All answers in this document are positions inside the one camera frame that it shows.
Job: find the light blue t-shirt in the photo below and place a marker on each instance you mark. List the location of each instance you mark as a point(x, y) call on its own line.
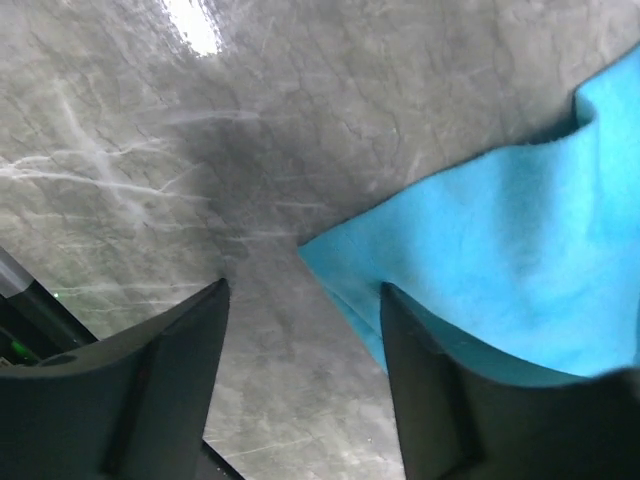
point(532, 249)

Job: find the black mounting base bar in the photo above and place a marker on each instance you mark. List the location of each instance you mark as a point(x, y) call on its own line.
point(33, 318)

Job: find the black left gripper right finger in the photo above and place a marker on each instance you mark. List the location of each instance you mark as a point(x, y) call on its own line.
point(467, 410)

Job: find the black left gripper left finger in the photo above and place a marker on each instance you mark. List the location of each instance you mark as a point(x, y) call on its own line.
point(132, 406)

